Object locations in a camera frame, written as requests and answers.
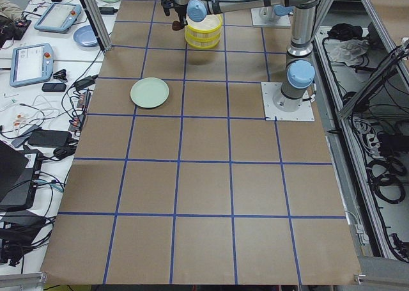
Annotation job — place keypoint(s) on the near teach pendant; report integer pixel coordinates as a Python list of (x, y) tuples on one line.
[(31, 64)]

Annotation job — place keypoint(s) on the black phone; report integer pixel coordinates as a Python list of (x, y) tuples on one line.
[(54, 87)]

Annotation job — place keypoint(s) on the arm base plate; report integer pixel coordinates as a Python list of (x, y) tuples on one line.
[(277, 107), (257, 21)]

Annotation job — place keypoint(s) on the black power adapter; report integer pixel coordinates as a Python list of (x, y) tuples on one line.
[(49, 138)]

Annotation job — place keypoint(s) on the teach pendant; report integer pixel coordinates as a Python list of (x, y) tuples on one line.
[(58, 17), (31, 64)]

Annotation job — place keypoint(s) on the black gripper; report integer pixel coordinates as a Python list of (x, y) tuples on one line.
[(179, 10)]

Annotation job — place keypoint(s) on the aluminium frame post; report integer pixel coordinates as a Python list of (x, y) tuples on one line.
[(97, 24)]

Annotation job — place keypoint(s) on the yellow bamboo steamer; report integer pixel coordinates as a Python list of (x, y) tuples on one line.
[(202, 43), (207, 28)]

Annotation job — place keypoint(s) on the brown bun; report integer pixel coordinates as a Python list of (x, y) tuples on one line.
[(177, 25)]

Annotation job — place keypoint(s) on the blue plate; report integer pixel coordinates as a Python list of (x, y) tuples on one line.
[(85, 37)]

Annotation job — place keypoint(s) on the far teach pendant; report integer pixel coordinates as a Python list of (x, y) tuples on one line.
[(58, 17)]

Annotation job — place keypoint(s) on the black laptop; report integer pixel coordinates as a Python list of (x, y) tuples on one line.
[(19, 171)]

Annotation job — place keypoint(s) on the small black charger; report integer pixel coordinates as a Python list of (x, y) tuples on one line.
[(105, 10)]

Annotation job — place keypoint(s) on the crumpled white cloth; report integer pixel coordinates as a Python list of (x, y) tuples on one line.
[(350, 52)]

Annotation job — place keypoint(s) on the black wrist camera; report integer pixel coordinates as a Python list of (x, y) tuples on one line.
[(167, 6)]

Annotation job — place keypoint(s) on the mint green plate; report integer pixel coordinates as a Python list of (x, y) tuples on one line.
[(149, 92)]

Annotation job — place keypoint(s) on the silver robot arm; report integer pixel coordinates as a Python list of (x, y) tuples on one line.
[(304, 14), (275, 12)]

